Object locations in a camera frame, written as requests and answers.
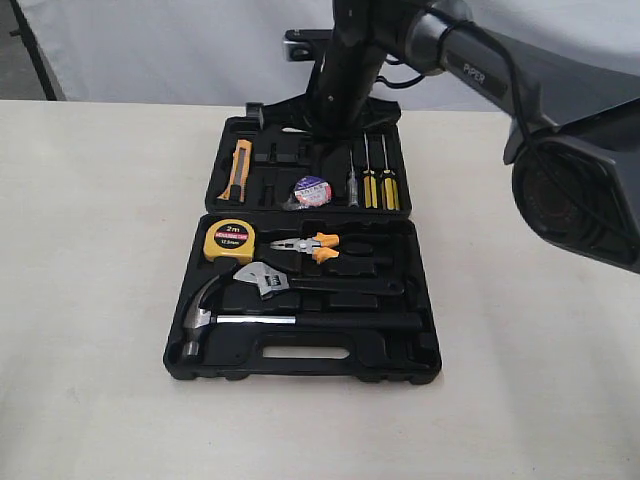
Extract yellow black screwdriver right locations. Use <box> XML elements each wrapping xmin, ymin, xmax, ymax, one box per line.
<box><xmin>381</xmin><ymin>134</ymin><xmax>400</xmax><ymax>211</ymax></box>

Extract black plastic tool case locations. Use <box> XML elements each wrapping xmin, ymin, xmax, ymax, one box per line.
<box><xmin>163</xmin><ymin>104</ymin><xmax>442</xmax><ymax>385</ymax></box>

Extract yellow black screwdriver left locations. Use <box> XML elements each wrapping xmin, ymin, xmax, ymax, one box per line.
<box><xmin>363</xmin><ymin>133</ymin><xmax>378</xmax><ymax>209</ymax></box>

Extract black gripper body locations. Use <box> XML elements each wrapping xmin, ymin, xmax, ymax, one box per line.
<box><xmin>262</xmin><ymin>39</ymin><xmax>401</xmax><ymax>140</ymax></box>

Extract steel claw hammer black grip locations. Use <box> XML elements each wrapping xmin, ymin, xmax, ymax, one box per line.
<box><xmin>181</xmin><ymin>275</ymin><xmax>422</xmax><ymax>359</ymax></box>

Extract adjustable wrench black handle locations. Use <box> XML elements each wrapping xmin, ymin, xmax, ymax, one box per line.
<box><xmin>233</xmin><ymin>262</ymin><xmax>405</xmax><ymax>299</ymax></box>

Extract yellow tape measure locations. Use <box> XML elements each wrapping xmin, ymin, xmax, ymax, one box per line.
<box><xmin>203</xmin><ymin>219</ymin><xmax>256</xmax><ymax>265</ymax></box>

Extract yellow black screwdriver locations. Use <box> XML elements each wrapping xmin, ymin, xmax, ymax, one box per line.
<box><xmin>363</xmin><ymin>133</ymin><xmax>378</xmax><ymax>209</ymax></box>
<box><xmin>381</xmin><ymin>134</ymin><xmax>400</xmax><ymax>211</ymax></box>

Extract black metal frame pole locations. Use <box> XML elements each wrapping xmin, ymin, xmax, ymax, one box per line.
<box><xmin>9</xmin><ymin>0</ymin><xmax>58</xmax><ymax>101</ymax></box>

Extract clear voltage tester screwdriver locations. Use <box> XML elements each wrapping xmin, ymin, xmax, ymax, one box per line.
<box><xmin>347</xmin><ymin>149</ymin><xmax>359</xmax><ymax>208</ymax></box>

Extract orange handled pliers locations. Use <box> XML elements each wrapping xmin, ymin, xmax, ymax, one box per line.
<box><xmin>269</xmin><ymin>232</ymin><xmax>340</xmax><ymax>264</ymax></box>

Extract yellow utility knife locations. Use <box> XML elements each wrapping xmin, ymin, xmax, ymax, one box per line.
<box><xmin>218</xmin><ymin>139</ymin><xmax>252</xmax><ymax>203</ymax></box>

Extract PVC insulating tape roll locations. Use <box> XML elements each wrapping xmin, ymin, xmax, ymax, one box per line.
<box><xmin>282</xmin><ymin>176</ymin><xmax>333</xmax><ymax>211</ymax></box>

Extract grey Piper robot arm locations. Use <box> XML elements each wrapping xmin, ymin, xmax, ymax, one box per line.
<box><xmin>263</xmin><ymin>1</ymin><xmax>639</xmax><ymax>272</ymax></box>

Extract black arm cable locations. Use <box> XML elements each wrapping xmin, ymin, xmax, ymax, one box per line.
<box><xmin>372</xmin><ymin>0</ymin><xmax>636</xmax><ymax>241</ymax></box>

